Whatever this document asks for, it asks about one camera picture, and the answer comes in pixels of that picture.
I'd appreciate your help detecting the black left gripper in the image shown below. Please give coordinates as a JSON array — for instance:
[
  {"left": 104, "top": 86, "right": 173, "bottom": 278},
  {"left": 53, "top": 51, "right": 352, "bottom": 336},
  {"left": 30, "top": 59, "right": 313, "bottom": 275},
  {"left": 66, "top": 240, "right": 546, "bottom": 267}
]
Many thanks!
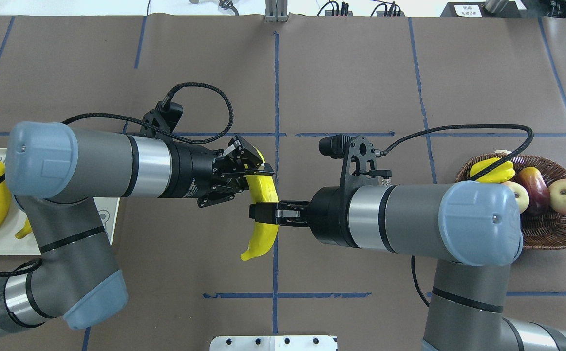
[{"left": 168, "top": 136, "right": 275, "bottom": 208}]

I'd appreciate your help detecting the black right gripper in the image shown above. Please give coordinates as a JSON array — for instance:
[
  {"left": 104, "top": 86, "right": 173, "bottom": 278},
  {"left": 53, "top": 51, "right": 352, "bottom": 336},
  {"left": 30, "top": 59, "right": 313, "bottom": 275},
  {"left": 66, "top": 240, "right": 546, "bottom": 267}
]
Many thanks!
[{"left": 249, "top": 187, "right": 359, "bottom": 248}]

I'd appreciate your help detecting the yellow banana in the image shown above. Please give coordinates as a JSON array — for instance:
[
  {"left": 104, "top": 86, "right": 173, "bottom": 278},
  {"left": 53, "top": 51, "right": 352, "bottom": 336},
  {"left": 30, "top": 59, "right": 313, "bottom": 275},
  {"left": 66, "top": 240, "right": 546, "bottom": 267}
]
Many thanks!
[
  {"left": 240, "top": 161, "right": 279, "bottom": 261},
  {"left": 468, "top": 157, "right": 516, "bottom": 183}
]

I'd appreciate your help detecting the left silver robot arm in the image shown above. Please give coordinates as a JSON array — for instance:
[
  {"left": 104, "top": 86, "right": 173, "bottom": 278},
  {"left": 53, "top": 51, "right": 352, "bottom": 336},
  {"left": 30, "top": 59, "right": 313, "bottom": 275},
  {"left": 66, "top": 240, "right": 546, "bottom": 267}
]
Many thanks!
[{"left": 0, "top": 117, "right": 273, "bottom": 337}]

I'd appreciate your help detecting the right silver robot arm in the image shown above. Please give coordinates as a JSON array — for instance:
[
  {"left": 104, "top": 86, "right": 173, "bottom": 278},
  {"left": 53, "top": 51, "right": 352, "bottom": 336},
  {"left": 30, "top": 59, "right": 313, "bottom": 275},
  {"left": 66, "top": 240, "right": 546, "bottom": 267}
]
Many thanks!
[{"left": 249, "top": 181, "right": 566, "bottom": 351}]

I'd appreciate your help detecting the brown wicker basket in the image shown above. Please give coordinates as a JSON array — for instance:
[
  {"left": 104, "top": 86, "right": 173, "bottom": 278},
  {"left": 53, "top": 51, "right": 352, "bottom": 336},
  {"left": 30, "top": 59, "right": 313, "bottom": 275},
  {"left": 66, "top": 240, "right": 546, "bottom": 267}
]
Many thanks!
[{"left": 456, "top": 153, "right": 566, "bottom": 250}]

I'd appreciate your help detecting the brown paper table cover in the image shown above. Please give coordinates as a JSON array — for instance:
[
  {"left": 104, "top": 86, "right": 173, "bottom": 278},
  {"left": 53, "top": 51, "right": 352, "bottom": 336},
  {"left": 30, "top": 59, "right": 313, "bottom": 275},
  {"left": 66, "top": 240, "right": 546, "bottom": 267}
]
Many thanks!
[{"left": 0, "top": 14, "right": 566, "bottom": 351}]

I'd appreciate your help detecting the white bear print tray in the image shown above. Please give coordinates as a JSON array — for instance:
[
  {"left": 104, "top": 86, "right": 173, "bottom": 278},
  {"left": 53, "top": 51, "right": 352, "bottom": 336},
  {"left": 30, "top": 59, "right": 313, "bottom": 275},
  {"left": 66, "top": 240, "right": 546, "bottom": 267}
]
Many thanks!
[{"left": 0, "top": 148, "right": 120, "bottom": 255}]

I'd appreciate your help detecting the dark red mango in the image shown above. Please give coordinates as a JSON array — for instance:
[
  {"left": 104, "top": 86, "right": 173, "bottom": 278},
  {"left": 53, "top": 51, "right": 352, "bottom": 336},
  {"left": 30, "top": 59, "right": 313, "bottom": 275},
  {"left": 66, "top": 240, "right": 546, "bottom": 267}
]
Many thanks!
[{"left": 514, "top": 167, "right": 550, "bottom": 217}]

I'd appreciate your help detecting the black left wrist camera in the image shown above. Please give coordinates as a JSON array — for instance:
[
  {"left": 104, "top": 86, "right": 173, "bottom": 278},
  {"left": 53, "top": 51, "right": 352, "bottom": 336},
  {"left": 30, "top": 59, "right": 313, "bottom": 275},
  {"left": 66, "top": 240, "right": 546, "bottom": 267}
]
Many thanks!
[{"left": 140, "top": 101, "right": 184, "bottom": 141}]

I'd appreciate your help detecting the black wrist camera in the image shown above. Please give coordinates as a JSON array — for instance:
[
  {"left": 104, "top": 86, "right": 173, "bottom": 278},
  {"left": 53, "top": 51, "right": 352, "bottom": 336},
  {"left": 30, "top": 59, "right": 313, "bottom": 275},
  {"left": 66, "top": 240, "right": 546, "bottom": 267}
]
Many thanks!
[
  {"left": 140, "top": 101, "right": 184, "bottom": 141},
  {"left": 318, "top": 134, "right": 392, "bottom": 198}
]

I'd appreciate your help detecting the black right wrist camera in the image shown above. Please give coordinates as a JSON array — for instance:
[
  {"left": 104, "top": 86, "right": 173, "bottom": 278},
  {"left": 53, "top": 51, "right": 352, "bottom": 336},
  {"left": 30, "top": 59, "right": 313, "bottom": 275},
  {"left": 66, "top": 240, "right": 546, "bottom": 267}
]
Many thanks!
[{"left": 318, "top": 134, "right": 392, "bottom": 198}]

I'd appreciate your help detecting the white camera mast base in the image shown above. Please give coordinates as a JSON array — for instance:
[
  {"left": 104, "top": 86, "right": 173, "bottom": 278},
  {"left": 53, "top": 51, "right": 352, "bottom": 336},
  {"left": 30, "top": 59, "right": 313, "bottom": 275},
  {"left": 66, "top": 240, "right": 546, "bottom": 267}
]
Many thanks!
[{"left": 209, "top": 335, "right": 339, "bottom": 351}]

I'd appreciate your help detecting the aluminium frame post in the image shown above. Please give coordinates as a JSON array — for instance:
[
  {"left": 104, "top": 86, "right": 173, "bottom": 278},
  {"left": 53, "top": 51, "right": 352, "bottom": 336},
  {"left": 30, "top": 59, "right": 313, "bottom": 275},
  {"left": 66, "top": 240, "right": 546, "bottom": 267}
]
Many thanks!
[{"left": 264, "top": 0, "right": 289, "bottom": 23}]

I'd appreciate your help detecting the black left camera cable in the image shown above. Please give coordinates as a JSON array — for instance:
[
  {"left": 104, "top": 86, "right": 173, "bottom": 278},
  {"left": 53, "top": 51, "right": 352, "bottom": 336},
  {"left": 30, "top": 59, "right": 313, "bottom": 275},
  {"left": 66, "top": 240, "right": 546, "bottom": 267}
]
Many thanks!
[{"left": 0, "top": 82, "right": 235, "bottom": 278}]

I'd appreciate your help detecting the black camera cable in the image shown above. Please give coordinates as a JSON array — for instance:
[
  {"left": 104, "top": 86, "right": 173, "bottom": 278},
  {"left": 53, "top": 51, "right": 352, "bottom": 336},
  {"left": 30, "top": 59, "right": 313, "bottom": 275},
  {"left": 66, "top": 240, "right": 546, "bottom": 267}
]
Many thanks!
[
  {"left": 380, "top": 124, "right": 534, "bottom": 308},
  {"left": 0, "top": 82, "right": 235, "bottom": 278}
]

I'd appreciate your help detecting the black right camera cable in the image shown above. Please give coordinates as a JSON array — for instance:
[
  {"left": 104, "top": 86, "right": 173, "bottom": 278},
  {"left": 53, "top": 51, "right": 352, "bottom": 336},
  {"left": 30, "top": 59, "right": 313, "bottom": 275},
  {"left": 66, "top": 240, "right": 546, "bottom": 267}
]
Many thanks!
[{"left": 380, "top": 124, "right": 534, "bottom": 308}]

